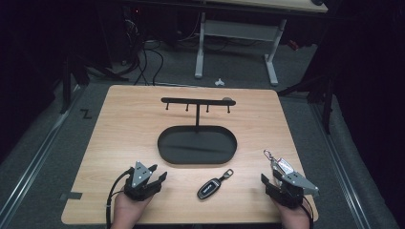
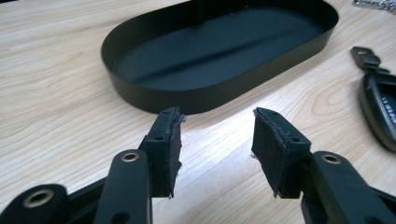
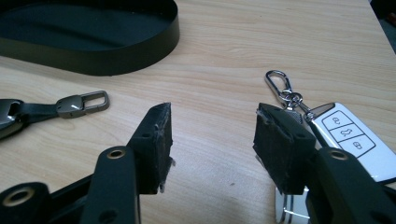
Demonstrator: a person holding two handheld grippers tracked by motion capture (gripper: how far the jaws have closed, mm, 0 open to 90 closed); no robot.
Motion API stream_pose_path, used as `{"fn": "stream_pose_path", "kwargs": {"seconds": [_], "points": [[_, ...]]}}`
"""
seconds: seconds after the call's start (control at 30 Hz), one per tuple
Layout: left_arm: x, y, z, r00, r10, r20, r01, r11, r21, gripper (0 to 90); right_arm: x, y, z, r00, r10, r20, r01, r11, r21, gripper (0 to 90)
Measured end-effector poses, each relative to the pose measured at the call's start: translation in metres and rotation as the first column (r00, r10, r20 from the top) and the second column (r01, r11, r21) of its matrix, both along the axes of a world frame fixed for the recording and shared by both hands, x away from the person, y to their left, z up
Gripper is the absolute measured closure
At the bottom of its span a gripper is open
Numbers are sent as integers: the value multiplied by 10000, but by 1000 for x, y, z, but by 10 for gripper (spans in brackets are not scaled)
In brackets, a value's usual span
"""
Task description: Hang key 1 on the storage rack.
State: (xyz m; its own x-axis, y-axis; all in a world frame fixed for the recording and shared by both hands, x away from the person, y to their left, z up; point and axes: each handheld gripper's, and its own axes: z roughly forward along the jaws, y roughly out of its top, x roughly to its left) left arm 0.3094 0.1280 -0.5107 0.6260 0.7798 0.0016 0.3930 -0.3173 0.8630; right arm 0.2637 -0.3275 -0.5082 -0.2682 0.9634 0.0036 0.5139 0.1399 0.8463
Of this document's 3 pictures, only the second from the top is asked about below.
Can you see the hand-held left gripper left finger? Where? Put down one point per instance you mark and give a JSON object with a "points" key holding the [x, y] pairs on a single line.
{"points": [[163, 146]]}

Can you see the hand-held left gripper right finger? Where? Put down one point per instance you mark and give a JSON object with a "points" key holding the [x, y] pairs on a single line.
{"points": [[274, 149]]}

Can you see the black key holder with tray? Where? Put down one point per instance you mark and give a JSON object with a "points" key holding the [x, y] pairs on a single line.
{"points": [[218, 53]]}

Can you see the silver key bunch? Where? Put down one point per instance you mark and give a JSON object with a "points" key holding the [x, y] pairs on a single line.
{"points": [[375, 3]]}

